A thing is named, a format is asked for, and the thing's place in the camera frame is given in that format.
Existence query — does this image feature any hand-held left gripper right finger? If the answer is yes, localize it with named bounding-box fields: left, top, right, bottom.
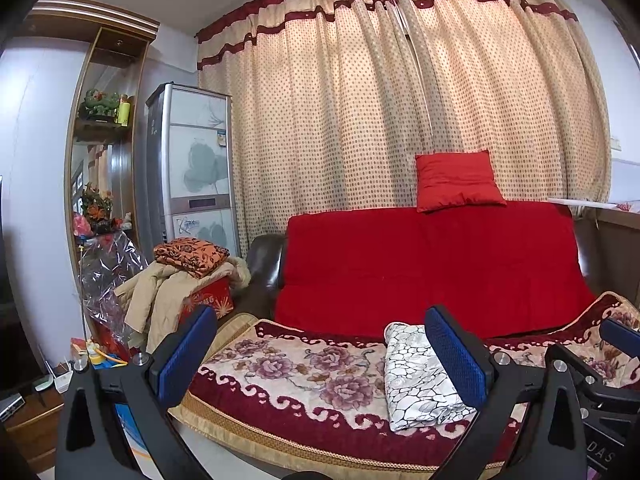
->
left=424, top=305, right=587, bottom=480

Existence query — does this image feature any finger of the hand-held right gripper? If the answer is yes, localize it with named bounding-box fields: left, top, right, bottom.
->
left=545, top=342, right=640, bottom=413
left=600, top=317, right=640, bottom=358

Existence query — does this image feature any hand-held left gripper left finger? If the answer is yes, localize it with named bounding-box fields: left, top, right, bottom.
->
left=54, top=304, right=218, bottom=480

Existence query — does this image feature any white cracked-pattern coat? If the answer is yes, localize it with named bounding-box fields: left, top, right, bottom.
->
left=384, top=322, right=476, bottom=432

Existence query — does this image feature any red box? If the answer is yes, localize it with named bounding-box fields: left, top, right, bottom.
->
left=180, top=276, right=236, bottom=331

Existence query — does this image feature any beige padded jacket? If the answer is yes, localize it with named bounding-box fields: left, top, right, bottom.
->
left=114, top=257, right=251, bottom=353

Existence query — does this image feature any blue container with yellow lid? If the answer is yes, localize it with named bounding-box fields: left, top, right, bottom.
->
left=87, top=342, right=151, bottom=471

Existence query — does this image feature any red sofa cover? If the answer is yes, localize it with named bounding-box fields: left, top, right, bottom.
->
left=274, top=200, right=611, bottom=341

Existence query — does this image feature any orange black patterned cloth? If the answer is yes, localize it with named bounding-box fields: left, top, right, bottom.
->
left=152, top=237, right=231, bottom=279

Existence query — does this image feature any clear plastic wrap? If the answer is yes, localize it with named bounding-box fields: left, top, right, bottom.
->
left=77, top=232, right=151, bottom=356

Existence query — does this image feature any floral red beige blanket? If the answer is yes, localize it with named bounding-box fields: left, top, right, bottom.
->
left=167, top=292, right=640, bottom=473

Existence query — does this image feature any dark leather sofa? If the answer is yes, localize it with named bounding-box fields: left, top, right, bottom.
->
left=235, top=207, right=640, bottom=321

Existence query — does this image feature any white router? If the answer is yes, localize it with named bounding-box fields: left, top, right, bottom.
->
left=37, top=345, right=71, bottom=393

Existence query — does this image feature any white ledge panel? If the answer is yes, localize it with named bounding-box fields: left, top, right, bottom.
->
left=547, top=196, right=640, bottom=213

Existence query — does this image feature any wooden media stand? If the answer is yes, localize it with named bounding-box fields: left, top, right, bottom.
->
left=0, top=385, right=66, bottom=476

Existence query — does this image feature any artificial flower arrangement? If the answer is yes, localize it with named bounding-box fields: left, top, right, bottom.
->
left=80, top=185, right=116, bottom=227

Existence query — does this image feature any red cushion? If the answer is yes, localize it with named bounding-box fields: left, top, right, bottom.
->
left=415, top=149, right=507, bottom=213

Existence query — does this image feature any silver set-top box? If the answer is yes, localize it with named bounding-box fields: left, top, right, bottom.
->
left=0, top=392, right=26, bottom=423

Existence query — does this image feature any wooden display cabinet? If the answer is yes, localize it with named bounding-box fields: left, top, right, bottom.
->
left=22, top=0, right=161, bottom=261

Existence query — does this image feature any standing air conditioner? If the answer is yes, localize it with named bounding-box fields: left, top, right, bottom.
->
left=145, top=82, right=240, bottom=261

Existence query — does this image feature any green ornament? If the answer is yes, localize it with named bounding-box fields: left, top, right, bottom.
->
left=80, top=89, right=121, bottom=121

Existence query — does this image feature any beige dotted curtain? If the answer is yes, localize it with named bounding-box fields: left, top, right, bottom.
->
left=196, top=0, right=613, bottom=246

